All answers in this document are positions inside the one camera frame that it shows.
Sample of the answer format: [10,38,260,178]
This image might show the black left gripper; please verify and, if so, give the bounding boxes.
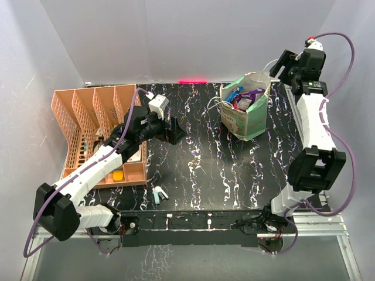
[137,108,187,145]

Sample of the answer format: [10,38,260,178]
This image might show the green illustrated paper gift bag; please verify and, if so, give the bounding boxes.
[207,71,271,141]

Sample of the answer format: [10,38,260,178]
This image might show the purple Fox's candy packet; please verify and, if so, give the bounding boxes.
[235,88,265,111]

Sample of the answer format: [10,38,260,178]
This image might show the blue chocolate snack packet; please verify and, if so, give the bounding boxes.
[226,87,243,102]

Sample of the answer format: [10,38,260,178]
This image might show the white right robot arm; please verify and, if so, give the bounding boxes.
[261,49,346,232]

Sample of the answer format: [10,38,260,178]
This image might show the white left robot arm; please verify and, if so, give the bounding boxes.
[33,106,186,241]

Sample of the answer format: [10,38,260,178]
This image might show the white papers in organizer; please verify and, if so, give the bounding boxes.
[127,145,142,163]

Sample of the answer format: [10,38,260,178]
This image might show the pink tape strip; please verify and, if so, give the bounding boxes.
[178,78,207,84]

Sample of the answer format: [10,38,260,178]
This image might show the small teal white clip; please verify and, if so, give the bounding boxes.
[152,186,169,205]

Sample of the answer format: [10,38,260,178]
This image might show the yellow item in organizer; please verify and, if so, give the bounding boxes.
[112,170,124,182]

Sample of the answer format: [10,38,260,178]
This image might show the orange plastic desk organizer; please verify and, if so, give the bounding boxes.
[51,84,141,177]

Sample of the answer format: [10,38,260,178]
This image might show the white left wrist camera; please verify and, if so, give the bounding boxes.
[146,91,169,120]

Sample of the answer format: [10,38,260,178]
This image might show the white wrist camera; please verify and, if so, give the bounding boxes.
[305,36,323,51]
[146,91,169,120]

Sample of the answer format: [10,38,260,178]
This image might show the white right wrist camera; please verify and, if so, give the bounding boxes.
[305,36,323,51]

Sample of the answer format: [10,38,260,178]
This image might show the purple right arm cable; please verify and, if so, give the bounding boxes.
[275,31,357,255]

